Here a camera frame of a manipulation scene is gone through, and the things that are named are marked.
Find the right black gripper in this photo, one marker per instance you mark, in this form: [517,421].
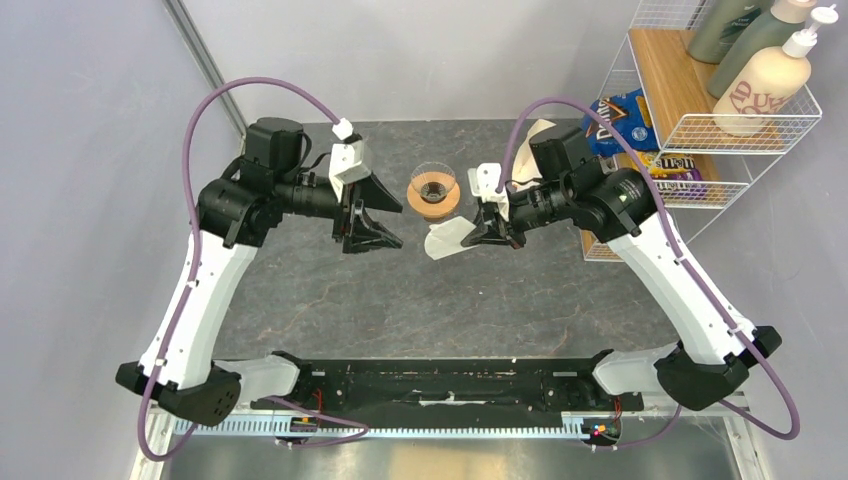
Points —
[485,234]

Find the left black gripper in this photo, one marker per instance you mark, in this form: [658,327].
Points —
[364,233]

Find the single white coffee filter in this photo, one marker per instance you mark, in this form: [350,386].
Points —
[445,239]

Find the round wooden dripper stand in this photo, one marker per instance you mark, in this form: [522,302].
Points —
[430,209]

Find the clear glass dripper cone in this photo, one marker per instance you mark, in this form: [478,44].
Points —
[433,179]

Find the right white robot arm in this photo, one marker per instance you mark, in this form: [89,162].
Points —
[710,360]

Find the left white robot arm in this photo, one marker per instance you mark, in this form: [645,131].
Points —
[233,217]

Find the blue Doritos chip bag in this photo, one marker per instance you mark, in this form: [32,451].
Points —
[628,114]

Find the yellow M&M's candy bag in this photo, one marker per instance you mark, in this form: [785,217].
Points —
[677,176]

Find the cream pump lotion bottle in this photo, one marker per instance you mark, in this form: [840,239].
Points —
[770,79]

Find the dark green bottle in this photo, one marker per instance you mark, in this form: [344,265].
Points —
[721,26]

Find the green bottle beige cap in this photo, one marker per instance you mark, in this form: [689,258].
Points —
[771,28]

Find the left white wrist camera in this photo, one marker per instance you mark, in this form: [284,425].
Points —
[349,158]

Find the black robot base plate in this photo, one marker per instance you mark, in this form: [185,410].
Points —
[455,393]

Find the white wire shelf rack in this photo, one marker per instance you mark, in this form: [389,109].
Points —
[652,57]

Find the aluminium frame rail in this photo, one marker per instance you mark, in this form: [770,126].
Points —
[296,426]

